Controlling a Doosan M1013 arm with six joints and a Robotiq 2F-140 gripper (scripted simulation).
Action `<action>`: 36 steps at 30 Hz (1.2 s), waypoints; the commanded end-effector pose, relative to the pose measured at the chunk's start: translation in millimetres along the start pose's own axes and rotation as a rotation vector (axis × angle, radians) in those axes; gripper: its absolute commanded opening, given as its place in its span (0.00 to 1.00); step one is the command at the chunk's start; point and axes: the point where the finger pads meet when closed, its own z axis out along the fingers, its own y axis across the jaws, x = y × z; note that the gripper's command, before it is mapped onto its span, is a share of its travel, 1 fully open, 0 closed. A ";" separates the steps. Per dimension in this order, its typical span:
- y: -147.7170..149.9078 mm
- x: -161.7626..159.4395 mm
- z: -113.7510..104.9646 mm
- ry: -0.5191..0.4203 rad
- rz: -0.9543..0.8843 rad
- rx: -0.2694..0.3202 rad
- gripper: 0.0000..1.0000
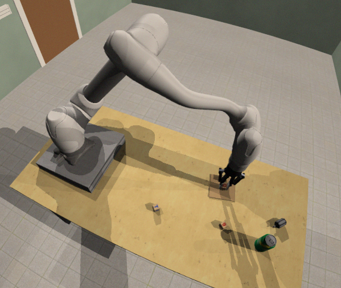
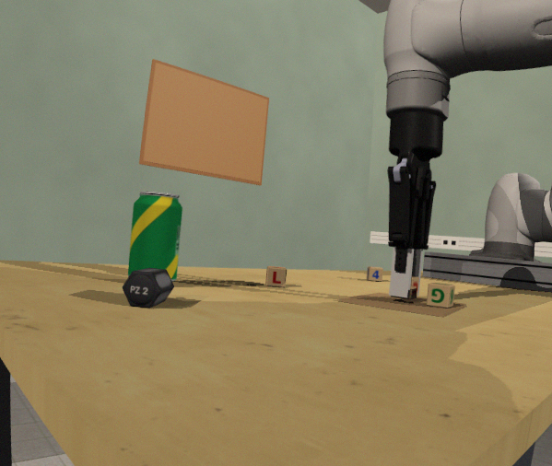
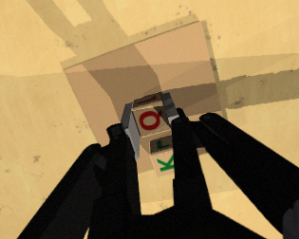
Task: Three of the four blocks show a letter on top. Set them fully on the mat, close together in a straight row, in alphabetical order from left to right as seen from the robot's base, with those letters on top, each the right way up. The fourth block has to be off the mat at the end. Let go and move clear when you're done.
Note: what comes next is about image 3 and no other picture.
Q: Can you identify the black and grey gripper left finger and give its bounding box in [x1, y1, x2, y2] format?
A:
[17, 102, 141, 239]

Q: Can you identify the tan square mat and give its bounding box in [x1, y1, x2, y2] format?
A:
[65, 21, 223, 174]

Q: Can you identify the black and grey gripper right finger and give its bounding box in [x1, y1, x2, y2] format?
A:
[161, 92, 299, 239]

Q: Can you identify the beige block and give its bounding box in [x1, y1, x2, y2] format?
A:
[131, 93, 171, 138]
[149, 136, 175, 177]

